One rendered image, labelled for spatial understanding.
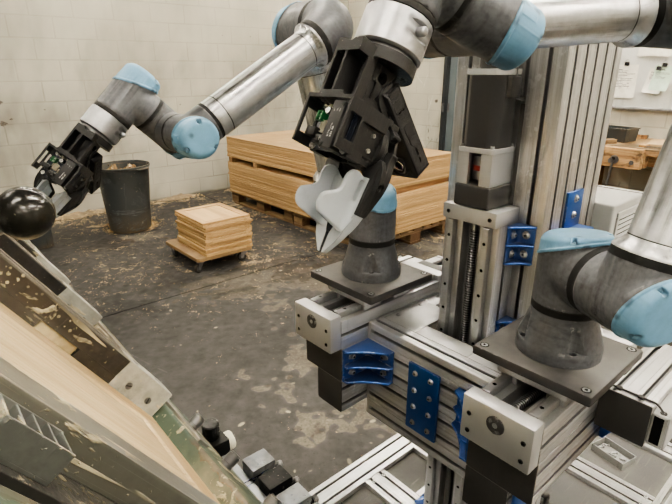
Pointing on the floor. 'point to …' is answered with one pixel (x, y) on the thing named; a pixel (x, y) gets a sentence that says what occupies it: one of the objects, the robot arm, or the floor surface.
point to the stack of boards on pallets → (431, 178)
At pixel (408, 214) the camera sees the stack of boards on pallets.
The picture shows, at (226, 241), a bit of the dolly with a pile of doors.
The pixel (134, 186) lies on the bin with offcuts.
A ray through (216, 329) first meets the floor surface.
